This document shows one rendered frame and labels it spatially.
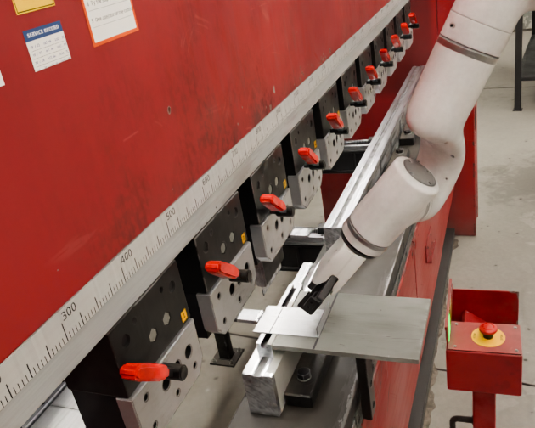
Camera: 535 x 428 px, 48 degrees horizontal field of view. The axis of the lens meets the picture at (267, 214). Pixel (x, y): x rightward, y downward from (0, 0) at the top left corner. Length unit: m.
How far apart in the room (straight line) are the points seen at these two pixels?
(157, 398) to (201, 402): 1.85
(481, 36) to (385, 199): 0.27
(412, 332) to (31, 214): 0.75
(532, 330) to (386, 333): 1.72
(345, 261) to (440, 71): 0.34
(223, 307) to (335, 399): 0.40
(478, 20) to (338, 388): 0.70
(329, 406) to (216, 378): 1.54
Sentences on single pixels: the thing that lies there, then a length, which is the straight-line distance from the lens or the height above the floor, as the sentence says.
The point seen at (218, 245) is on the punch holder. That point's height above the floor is 1.30.
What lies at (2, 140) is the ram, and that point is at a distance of 0.53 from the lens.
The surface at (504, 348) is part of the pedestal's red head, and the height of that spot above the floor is 0.78.
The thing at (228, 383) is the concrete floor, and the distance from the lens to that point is 2.63.
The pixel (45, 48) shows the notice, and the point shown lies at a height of 1.62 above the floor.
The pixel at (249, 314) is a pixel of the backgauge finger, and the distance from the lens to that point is 1.21.
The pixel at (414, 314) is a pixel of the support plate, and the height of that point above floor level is 1.00.
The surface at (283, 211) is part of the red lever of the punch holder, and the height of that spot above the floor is 1.26.
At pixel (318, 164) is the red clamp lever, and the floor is 1.26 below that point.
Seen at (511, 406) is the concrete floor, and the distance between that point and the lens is 2.45.
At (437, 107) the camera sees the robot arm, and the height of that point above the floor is 1.42.
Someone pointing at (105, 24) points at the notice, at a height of 1.62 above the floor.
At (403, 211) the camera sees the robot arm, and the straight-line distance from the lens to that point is 0.95.
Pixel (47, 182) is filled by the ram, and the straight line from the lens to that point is 0.56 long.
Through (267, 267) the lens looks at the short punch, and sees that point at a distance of 1.10.
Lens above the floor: 1.68
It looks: 25 degrees down
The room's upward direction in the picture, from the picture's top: 10 degrees counter-clockwise
